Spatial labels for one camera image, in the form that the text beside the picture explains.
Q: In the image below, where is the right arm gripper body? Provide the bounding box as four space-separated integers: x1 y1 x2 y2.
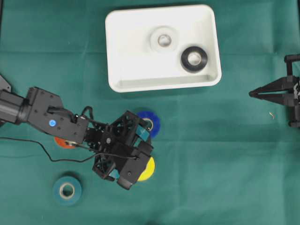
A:
284 54 300 128

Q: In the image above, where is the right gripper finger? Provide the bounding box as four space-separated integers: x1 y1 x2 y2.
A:
250 76 293 94
249 92 292 107

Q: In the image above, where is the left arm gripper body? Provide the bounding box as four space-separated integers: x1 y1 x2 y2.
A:
85 122 134 160

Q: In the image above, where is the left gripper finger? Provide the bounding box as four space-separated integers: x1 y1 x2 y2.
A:
92 157 118 181
110 111 151 143

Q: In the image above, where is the red tape roll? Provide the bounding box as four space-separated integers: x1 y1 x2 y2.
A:
54 137 76 149

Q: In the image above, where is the yellow tape roll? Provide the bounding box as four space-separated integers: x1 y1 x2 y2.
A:
137 157 155 182

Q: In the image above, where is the black tape roll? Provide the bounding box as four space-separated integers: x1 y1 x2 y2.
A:
181 46 208 73

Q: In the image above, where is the white tape roll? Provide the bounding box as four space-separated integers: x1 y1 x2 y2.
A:
150 26 179 53

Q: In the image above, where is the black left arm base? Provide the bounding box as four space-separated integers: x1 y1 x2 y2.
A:
0 75 11 128

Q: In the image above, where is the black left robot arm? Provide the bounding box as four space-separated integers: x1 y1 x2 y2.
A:
0 87 153 189

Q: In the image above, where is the blue tape roll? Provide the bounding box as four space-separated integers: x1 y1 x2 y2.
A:
135 109 161 138

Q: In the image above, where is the teal tape roll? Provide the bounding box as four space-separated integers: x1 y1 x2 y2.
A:
52 176 82 206

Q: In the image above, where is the white rectangular plastic tray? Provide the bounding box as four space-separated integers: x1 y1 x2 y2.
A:
105 4 222 93

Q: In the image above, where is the green table cloth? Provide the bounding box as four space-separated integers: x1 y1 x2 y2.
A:
0 0 300 225

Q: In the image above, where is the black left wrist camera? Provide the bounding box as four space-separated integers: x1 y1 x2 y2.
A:
112 141 153 190

